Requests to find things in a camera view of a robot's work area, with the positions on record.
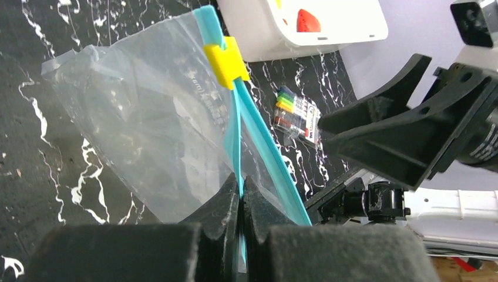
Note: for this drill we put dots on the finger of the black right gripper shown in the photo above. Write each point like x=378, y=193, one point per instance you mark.
x=402, y=148
x=389, y=100

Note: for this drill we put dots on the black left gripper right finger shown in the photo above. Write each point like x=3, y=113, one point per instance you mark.
x=280, y=250

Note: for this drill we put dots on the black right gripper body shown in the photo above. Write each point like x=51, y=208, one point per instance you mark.
x=466, y=105

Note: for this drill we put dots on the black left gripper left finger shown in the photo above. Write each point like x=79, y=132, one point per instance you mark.
x=202, y=247

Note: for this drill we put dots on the white plastic bin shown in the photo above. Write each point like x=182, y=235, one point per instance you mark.
x=271, y=30

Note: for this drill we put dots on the clear zip top bag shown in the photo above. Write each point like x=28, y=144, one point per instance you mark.
x=152, y=107

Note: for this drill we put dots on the yellow zipper slider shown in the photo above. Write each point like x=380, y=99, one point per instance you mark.
x=227, y=64

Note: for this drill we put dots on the pack of coloured markers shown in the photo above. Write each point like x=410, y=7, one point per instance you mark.
x=297, y=117

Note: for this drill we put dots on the red toy pepper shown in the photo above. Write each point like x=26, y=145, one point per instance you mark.
x=307, y=22

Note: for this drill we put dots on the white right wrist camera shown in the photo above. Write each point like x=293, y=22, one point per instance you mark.
x=476, y=23

